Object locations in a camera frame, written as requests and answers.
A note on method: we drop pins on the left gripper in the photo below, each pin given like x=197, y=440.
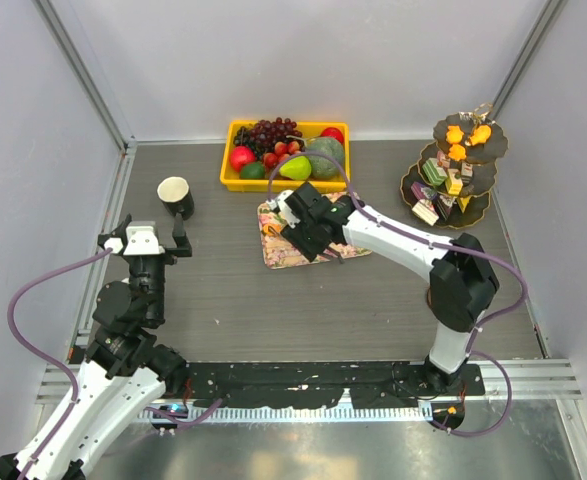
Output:
x=183, y=247

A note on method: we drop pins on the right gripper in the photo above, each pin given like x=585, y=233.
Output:
x=295, y=238

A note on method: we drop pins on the metal serving tongs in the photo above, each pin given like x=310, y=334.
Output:
x=332, y=255

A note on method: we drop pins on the orange fish cookie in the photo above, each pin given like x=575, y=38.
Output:
x=480, y=135
x=272, y=230
x=457, y=152
x=454, y=134

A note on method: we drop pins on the floral serving tray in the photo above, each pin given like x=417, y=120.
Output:
x=278, y=253

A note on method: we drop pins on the black paper cup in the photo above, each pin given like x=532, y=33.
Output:
x=176, y=196

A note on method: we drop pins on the yellow plastic fruit bin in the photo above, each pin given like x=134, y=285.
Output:
x=272, y=181

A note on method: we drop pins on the green white cake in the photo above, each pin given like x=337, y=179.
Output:
x=435, y=173

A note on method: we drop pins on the chocolate cake slice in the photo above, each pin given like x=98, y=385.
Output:
x=444, y=206

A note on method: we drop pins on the yellow layered cake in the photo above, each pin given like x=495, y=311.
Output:
x=454, y=182

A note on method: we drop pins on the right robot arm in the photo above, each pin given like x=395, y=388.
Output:
x=461, y=285

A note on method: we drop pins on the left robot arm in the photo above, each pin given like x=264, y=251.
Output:
x=124, y=368

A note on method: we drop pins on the green melon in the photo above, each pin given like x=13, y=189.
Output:
x=323, y=153

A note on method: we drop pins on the green pear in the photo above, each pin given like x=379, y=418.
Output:
x=297, y=169

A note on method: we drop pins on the red cherries cluster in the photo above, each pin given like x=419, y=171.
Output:
x=280, y=152

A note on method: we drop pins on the green lime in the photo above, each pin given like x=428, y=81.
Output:
x=252, y=171

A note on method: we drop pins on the red apple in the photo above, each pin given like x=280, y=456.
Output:
x=241, y=156

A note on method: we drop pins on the dark red grape bunch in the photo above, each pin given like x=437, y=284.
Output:
x=262, y=136

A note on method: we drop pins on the three-tier black cake stand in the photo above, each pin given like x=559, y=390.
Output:
x=479, y=170

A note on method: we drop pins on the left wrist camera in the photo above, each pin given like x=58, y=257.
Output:
x=137, y=238

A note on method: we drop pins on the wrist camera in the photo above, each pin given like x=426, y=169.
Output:
x=137, y=238
x=279, y=206

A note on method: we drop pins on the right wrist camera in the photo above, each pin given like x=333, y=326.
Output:
x=279, y=206

